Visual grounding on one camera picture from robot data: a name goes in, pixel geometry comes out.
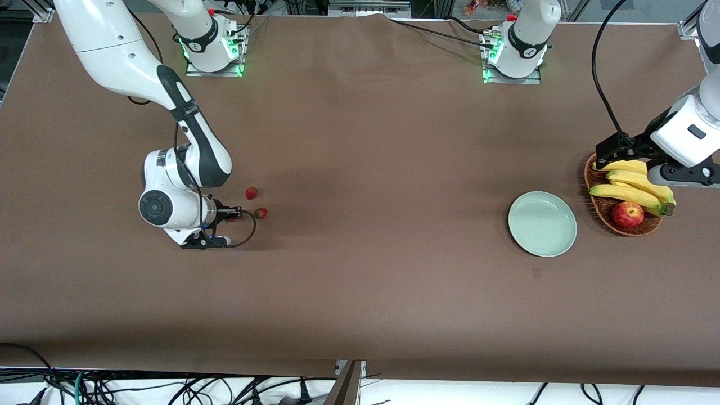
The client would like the pale green round plate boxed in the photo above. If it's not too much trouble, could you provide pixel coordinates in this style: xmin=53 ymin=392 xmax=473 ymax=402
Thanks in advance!
xmin=508 ymin=191 xmax=578 ymax=258

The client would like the yellow banana bunch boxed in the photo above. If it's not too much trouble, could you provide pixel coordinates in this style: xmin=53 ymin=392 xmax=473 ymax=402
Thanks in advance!
xmin=589 ymin=160 xmax=677 ymax=218

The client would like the red apple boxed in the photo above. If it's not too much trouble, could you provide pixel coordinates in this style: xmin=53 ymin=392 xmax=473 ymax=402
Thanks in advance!
xmin=612 ymin=201 xmax=645 ymax=230

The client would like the brown wicker basket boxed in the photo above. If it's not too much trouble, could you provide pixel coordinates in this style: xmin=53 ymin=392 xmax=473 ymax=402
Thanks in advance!
xmin=583 ymin=150 xmax=664 ymax=237

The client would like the brown table cover sheet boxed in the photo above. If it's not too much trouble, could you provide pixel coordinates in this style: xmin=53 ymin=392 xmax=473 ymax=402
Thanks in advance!
xmin=0 ymin=10 xmax=720 ymax=389

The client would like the grey metal rack unit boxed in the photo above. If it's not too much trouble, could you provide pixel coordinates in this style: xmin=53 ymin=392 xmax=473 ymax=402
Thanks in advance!
xmin=328 ymin=0 xmax=412 ymax=17

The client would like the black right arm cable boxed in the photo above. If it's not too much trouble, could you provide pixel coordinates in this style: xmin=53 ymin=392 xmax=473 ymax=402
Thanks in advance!
xmin=127 ymin=8 xmax=258 ymax=249

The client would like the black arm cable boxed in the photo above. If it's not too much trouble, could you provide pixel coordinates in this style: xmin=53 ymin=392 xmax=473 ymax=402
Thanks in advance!
xmin=592 ymin=0 xmax=656 ymax=161
xmin=127 ymin=8 xmax=258 ymax=249

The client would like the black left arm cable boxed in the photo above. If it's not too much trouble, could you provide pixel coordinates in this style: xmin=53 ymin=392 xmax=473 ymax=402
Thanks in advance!
xmin=592 ymin=0 xmax=656 ymax=161

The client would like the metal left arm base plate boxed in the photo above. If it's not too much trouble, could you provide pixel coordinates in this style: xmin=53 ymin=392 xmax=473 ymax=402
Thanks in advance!
xmin=483 ymin=66 xmax=542 ymax=85

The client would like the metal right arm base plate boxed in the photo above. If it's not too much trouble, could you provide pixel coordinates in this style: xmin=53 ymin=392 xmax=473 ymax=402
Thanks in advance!
xmin=186 ymin=61 xmax=245 ymax=78

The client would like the short black table cable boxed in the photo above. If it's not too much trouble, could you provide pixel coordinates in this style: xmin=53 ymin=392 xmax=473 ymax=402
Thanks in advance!
xmin=447 ymin=16 xmax=488 ymax=33

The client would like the long black table cable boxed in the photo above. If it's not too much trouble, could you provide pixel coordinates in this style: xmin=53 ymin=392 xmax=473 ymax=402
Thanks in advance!
xmin=385 ymin=16 xmax=497 ymax=48

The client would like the brown table support post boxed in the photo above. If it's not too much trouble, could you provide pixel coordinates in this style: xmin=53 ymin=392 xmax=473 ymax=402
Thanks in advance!
xmin=323 ymin=360 xmax=366 ymax=405

